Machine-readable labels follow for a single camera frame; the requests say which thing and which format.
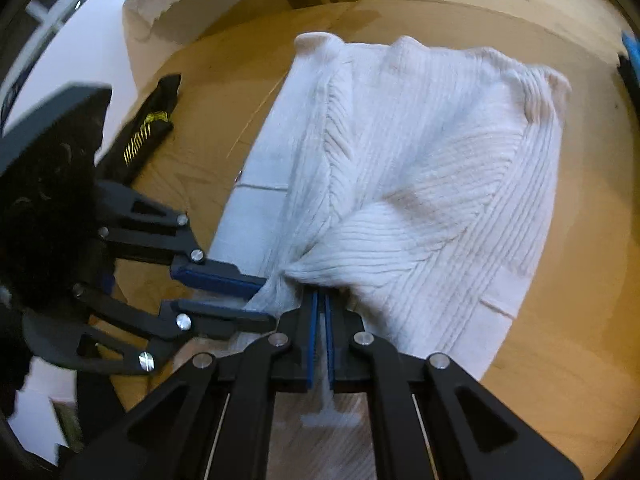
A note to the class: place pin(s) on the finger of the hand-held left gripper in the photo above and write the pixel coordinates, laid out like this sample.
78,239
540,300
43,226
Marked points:
215,277
225,317

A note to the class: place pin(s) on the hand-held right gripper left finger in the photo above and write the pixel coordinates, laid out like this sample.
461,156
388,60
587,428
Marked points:
312,335

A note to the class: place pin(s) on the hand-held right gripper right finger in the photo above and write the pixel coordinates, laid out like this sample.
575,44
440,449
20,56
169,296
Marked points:
330,340

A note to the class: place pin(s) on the white ribbed knit sweater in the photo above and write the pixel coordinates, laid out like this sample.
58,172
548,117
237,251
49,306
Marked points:
410,185

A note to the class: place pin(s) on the black garment with yellow print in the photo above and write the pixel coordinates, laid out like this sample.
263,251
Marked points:
150,125

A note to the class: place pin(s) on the blue object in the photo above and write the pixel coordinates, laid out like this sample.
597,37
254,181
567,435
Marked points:
631,52

